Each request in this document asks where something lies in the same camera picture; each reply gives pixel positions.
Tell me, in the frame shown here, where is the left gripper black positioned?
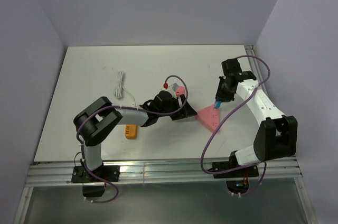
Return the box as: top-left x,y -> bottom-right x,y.
158,95 -> 197,121

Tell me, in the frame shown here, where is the blue plug adapter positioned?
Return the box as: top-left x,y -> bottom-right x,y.
214,101 -> 222,109

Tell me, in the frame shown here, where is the pink triangular power strip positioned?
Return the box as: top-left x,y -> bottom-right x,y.
196,105 -> 220,133

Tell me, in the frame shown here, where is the orange power strip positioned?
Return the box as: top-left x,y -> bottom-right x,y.
125,124 -> 138,139

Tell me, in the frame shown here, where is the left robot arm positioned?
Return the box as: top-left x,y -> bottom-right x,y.
73,90 -> 198,181

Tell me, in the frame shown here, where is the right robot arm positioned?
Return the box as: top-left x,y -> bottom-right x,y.
214,58 -> 298,176

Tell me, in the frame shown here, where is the pink plug adapter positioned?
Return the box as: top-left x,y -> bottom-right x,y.
175,86 -> 185,96

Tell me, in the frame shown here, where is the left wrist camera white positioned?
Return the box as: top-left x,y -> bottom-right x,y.
165,83 -> 180,98

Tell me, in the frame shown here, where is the right aluminium rail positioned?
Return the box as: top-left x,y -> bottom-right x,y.
244,44 -> 288,157

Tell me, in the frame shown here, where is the aluminium rail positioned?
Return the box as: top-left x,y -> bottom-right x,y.
244,44 -> 288,157
24,157 -> 302,187

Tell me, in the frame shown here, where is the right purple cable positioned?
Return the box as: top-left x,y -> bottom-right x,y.
200,55 -> 271,197

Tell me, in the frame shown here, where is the purple cable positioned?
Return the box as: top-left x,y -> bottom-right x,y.
200,55 -> 271,197
76,75 -> 189,203

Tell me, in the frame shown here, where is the white power strip cord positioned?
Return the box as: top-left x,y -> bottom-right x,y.
114,70 -> 138,107

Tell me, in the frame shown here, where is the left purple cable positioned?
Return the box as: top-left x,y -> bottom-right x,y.
76,75 -> 189,203

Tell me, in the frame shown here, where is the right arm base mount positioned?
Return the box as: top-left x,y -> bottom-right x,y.
208,161 -> 259,197

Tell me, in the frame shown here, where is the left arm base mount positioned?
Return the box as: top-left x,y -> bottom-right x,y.
71,165 -> 120,198

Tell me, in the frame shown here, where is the front aluminium rail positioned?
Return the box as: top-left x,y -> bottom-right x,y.
24,157 -> 302,187

